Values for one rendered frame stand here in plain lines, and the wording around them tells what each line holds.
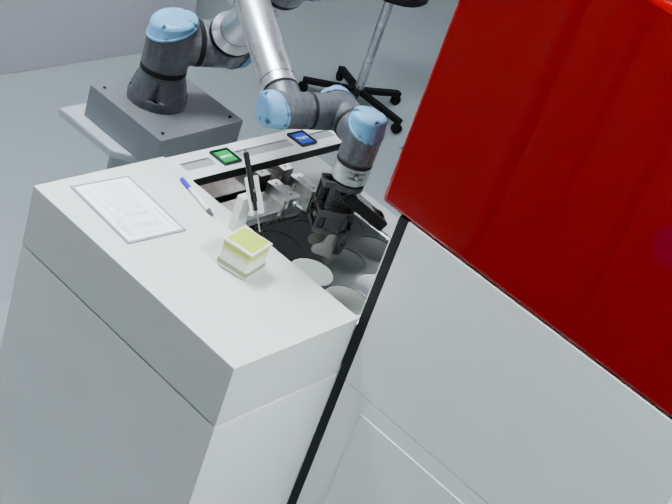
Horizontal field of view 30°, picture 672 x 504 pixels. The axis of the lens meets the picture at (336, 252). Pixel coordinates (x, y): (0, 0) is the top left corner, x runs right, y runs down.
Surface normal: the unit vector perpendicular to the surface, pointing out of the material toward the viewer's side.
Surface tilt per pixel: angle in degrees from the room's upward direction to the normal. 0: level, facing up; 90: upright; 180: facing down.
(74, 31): 82
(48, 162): 0
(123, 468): 90
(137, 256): 0
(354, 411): 90
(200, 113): 1
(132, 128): 90
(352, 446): 90
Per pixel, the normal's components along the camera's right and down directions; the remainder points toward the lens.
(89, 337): -0.66, 0.22
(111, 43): 0.73, 0.44
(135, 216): 0.29, -0.80
